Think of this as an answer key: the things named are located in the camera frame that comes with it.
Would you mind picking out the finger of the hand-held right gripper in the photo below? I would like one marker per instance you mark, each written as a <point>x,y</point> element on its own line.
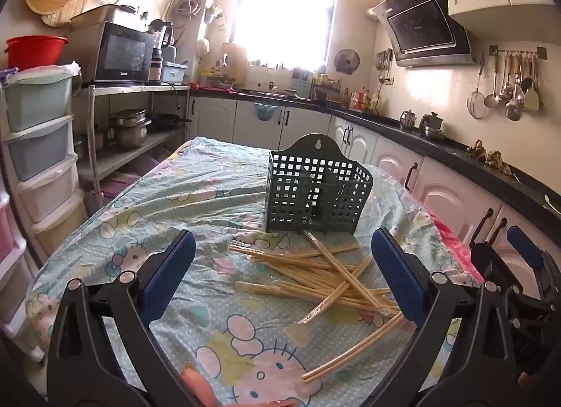
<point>488,262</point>
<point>523,247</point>

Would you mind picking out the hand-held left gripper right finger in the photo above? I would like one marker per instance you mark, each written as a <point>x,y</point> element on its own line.
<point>394,266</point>

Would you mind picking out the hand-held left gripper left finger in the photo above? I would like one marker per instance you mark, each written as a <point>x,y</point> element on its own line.
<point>171,275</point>

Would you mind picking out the pile of bamboo chopsticks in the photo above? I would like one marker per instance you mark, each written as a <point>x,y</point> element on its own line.
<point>333,282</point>

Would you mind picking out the black plastic chopstick basket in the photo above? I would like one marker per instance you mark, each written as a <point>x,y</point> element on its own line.
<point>289,196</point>

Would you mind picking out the hanging steel utensils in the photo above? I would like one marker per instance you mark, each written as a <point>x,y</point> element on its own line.
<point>384,65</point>

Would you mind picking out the person's right hand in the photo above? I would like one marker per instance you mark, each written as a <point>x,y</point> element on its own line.
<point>525,378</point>

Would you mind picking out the pink blanket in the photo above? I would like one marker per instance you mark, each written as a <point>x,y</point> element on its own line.
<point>451,249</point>

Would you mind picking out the cartoon cat printed tablecloth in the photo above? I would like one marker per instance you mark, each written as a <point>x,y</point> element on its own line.
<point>175,196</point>

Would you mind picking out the black kitchen countertop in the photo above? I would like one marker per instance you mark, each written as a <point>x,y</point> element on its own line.
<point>482,170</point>

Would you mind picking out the ginger roots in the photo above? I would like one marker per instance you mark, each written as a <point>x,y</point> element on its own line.
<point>486,155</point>

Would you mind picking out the large steel ladle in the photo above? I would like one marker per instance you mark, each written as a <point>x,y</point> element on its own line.
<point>512,111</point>

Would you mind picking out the steel kettle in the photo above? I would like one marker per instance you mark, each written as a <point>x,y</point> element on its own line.
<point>407,121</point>

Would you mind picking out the pale plastic spatula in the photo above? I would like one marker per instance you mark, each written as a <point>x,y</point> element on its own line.
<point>532,100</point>

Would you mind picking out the dark teapot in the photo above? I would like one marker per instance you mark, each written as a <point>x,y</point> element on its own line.
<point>430,121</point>

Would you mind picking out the stack of steel pots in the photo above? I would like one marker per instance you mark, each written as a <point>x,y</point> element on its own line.
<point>128,128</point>

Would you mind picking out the black frying pan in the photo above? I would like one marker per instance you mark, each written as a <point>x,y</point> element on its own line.
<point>164,122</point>

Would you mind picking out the pink plastic drawer tower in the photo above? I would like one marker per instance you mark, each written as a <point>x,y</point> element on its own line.
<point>11,284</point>

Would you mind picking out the white kitchen base cabinets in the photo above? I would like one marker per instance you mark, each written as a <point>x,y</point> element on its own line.
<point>307,126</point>

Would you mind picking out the row of condiment bottles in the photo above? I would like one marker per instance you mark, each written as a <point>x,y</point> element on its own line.
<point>363,100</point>

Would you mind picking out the black spice rack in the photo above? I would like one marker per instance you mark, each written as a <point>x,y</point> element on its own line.
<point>328,92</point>

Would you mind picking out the blue hanging bin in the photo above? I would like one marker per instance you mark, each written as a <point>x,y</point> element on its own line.
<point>265,112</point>

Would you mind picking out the pastel plastic drawer tower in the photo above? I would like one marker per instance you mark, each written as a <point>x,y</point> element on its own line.
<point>39,139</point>

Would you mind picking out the metal shelf rack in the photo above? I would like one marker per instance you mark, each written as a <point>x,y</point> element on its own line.
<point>131,88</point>

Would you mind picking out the blue plastic box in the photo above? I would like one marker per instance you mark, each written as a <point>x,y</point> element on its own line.
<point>174,73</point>

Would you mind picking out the wooden cutting board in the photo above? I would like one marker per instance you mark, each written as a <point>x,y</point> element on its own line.
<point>236,65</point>

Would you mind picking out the black blender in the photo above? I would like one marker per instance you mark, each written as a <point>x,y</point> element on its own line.
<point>158,51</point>

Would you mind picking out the black microwave oven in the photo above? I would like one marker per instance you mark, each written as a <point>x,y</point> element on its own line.
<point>122,54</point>

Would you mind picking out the black range hood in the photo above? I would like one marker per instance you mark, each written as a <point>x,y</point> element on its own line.
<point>420,25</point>

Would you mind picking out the red plastic basin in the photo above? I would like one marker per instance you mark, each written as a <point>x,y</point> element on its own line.
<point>35,51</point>

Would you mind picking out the kitchen window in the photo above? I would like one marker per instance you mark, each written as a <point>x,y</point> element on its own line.
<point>285,12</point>

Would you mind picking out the utensil wall rail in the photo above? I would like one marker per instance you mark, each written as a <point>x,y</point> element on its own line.
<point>517,52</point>

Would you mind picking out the small wall fan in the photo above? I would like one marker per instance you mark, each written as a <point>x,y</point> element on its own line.
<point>347,61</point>

